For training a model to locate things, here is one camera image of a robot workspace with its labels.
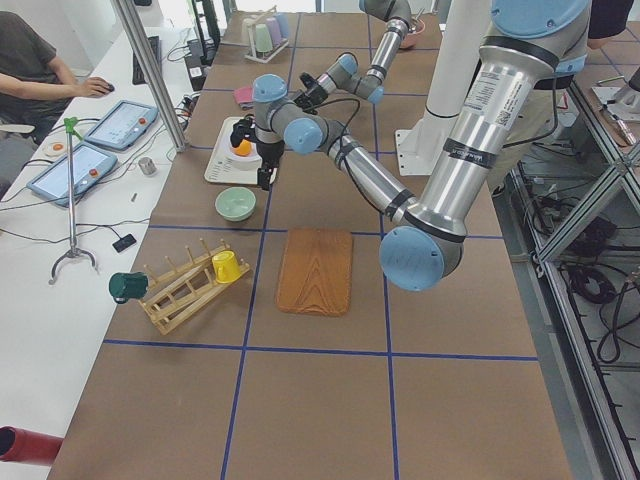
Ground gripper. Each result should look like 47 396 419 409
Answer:
256 141 285 190
294 84 329 108

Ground white round plate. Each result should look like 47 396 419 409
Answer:
227 143 261 171

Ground orange fruit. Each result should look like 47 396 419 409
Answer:
233 140 252 157

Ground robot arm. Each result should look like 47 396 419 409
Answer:
292 0 412 113
253 1 591 291

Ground cream bear tray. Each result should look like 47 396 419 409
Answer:
204 116 261 185

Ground green bowl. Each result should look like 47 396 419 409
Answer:
214 187 256 222

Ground green cup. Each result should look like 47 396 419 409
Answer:
254 23 273 55

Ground purple cup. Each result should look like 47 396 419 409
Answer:
265 16 282 47

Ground blue cup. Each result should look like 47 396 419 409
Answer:
274 12 290 39

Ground beige cup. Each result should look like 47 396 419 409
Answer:
241 17 254 44

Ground yellow mug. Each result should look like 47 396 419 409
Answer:
212 250 242 284

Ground pink bowl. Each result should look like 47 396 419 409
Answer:
400 19 426 50

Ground wooden cutting board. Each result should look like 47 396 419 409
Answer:
275 228 353 317

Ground small metal cylinder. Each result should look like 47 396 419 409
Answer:
138 157 157 176

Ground upper teach pendant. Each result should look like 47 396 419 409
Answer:
84 100 158 151

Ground teach pendant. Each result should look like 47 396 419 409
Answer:
27 142 117 207
84 100 158 151

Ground wooden drying rack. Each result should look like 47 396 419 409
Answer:
137 238 251 335

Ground lower teach pendant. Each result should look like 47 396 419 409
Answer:
27 142 117 207

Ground dark green mug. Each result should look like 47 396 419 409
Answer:
108 272 149 304

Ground green grabber tool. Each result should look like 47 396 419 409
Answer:
48 117 98 285

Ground seated person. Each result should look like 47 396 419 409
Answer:
0 11 116 186

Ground red cylinder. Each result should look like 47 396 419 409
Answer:
1 426 63 466

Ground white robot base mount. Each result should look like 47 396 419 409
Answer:
396 0 491 176

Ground aluminium frame post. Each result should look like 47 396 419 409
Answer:
112 0 187 153

